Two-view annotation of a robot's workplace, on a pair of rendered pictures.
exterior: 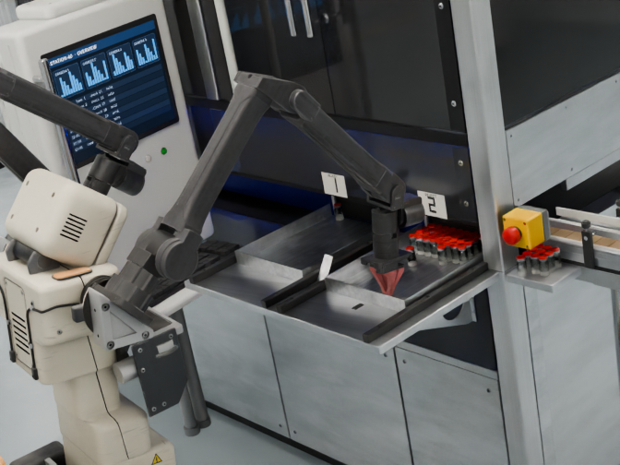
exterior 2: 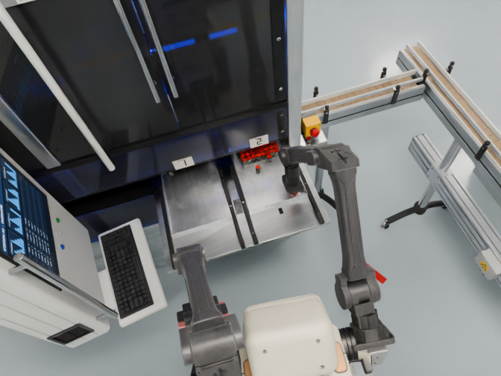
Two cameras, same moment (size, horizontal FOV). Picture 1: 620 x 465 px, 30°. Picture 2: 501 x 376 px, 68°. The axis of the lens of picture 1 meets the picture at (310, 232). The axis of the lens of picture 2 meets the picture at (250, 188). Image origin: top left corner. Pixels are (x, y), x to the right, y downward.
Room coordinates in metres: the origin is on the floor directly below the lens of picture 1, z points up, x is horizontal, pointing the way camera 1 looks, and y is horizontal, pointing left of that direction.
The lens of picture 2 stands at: (2.07, 0.63, 2.29)
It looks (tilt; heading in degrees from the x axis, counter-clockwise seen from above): 57 degrees down; 301
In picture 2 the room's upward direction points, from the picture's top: 10 degrees counter-clockwise
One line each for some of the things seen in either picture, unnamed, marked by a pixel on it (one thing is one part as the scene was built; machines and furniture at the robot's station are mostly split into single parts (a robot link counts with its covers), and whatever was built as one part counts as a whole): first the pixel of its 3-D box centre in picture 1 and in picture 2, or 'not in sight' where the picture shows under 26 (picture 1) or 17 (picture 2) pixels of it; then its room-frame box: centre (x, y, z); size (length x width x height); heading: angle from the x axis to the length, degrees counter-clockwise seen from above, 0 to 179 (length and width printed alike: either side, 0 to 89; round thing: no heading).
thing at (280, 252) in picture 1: (317, 241); (194, 195); (2.76, -0.01, 0.90); 0.34 x 0.26 x 0.04; 129
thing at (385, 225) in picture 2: not in sight; (418, 210); (1.71, -0.78, 0.07); 0.50 x 0.08 x 0.14; 39
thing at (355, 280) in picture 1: (413, 266); (267, 173); (2.49, -0.23, 0.90); 0.34 x 0.26 x 0.04; 129
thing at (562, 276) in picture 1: (547, 271); (309, 135); (2.39, -0.52, 0.87); 0.14 x 0.13 x 0.02; 129
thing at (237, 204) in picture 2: (309, 277); (241, 216); (2.51, 0.02, 0.91); 0.14 x 0.03 x 0.06; 128
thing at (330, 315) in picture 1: (345, 274); (235, 199); (2.58, -0.07, 0.87); 0.70 x 0.48 x 0.02; 39
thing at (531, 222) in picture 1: (525, 227); (310, 124); (2.37, -0.48, 1.00); 0.08 x 0.07 x 0.07; 129
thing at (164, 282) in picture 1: (178, 272); (124, 268); (2.92, 0.37, 0.82); 0.40 x 0.14 x 0.02; 137
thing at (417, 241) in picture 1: (437, 248); (261, 157); (2.55, -0.30, 0.90); 0.18 x 0.02 x 0.05; 39
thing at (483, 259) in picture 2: not in sight; (489, 264); (1.43, -0.32, 0.50); 0.12 x 0.05 x 0.09; 129
